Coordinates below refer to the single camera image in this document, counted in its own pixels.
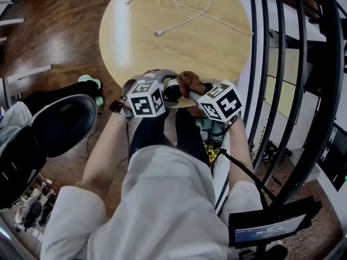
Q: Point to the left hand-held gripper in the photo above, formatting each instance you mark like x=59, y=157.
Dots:
x=145, y=101

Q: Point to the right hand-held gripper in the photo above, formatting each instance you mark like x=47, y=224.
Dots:
x=221, y=101

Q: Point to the white and black camera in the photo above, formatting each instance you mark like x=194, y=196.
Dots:
x=171, y=91

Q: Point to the brown cloth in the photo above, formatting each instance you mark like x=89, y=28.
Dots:
x=189, y=83

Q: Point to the person's right forearm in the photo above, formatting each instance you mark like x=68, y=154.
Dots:
x=241, y=145

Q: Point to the person's left forearm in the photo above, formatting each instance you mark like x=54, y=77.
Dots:
x=105, y=150

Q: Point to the green storage box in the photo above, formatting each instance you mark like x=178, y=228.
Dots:
x=214, y=130

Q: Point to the person's black trousers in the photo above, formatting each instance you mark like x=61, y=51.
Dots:
x=154, y=134

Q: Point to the round wooden side table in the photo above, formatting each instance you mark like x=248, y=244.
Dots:
x=135, y=50

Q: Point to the wristwatch with metal band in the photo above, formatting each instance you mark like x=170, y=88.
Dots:
x=123, y=111

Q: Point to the yellow sunflower bunch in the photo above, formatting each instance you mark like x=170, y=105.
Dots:
x=211, y=152

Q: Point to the white power strip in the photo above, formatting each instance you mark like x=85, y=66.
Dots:
x=259, y=139

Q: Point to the black office chair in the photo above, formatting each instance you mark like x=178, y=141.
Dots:
x=65, y=123

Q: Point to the person's white shirt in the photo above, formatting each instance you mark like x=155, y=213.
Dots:
x=154, y=213

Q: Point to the grey cardboard box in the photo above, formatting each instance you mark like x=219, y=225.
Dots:
x=303, y=166

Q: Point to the black metal stair railing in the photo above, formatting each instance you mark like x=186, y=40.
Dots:
x=337, y=77

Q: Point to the white desk base bar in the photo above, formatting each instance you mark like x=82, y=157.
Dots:
x=29, y=73

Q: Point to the black equipment case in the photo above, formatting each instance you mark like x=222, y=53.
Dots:
x=336, y=156

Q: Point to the black tablet display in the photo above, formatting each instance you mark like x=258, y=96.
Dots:
x=268, y=230

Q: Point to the white-legged wooden desk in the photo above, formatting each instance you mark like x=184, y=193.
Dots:
x=11, y=22

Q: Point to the black tablet stand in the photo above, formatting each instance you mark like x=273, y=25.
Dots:
x=261, y=253

